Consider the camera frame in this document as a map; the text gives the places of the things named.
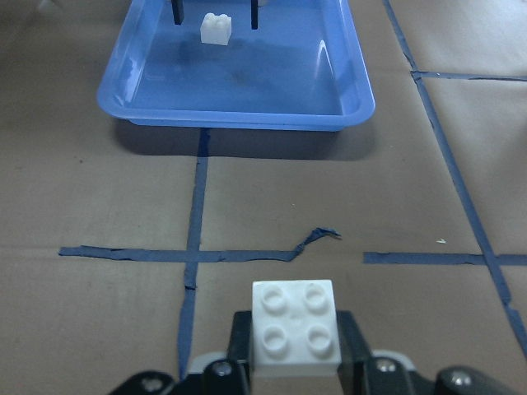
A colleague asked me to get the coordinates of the white block from camera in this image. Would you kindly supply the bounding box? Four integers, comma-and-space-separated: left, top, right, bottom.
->
200, 12, 232, 46

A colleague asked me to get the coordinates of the blue plastic tray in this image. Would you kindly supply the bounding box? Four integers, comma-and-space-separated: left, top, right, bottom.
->
97, 1, 375, 132

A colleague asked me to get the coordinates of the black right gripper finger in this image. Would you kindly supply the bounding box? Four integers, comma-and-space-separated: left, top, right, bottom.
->
250, 0, 259, 30
224, 310, 253, 394
336, 310, 372, 395
171, 0, 184, 26

